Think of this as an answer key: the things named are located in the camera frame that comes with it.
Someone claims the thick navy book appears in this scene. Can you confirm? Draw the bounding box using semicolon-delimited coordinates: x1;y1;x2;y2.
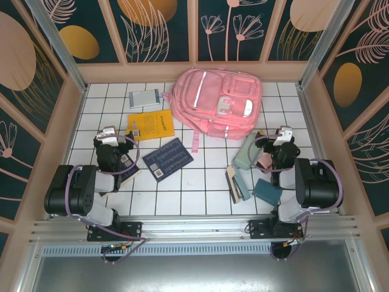
102;151;142;198

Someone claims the teal notebook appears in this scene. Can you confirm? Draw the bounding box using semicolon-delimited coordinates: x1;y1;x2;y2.
252;178;283;206

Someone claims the pale green pencil case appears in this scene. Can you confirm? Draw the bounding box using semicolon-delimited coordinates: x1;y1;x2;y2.
232;131;264;170

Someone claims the teal beige stapler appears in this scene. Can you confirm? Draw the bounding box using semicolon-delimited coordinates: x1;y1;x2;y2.
225;165;252;204

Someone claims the yellow book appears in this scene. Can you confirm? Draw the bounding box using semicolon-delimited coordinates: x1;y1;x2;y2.
127;109;175;142

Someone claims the navy book with white print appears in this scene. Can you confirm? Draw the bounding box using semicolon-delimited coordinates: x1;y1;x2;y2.
142;137;195;183

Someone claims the silver grey notebook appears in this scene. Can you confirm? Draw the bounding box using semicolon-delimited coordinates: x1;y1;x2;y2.
129;89;160;110

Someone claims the pink backpack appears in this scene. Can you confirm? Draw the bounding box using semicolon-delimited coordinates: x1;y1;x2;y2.
162;66;264;153

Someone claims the yellow power connector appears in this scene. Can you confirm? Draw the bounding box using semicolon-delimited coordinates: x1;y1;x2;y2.
102;243;134;254
281;238;305;248

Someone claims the grey metal panel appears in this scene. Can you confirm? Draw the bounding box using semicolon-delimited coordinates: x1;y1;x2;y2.
18;257;373;292

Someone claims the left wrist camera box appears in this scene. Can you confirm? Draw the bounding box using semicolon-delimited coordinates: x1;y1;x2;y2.
96;127;119;146

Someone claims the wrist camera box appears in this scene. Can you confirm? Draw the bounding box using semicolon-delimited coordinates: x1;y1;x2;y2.
96;127;119;146
274;126;295;145

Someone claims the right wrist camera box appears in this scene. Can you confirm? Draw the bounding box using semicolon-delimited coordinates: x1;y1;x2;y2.
274;126;295;145

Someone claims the aluminium side rail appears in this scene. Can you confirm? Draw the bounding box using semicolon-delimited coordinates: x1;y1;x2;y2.
47;84;89;220
296;84;342;214

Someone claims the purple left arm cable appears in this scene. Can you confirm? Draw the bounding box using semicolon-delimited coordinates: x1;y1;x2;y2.
65;135;150;265

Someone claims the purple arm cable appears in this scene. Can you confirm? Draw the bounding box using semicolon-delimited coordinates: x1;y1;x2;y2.
247;133;345;263
65;135;150;265

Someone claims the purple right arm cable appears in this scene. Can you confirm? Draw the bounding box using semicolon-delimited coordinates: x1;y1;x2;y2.
247;133;345;263

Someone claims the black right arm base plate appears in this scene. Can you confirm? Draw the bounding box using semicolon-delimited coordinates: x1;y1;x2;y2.
248;219;305;241

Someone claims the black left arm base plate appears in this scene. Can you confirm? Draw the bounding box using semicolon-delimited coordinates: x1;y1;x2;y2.
87;221;143;242

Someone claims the aluminium mounting rail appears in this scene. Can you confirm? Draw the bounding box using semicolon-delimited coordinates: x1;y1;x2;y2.
29;214;361;247

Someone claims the aluminium corner post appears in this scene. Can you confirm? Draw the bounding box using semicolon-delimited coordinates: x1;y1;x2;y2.
26;0;89;92
297;0;357;89

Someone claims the grey slotted cable duct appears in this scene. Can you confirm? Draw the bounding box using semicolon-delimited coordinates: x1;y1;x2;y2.
41;245;350;258

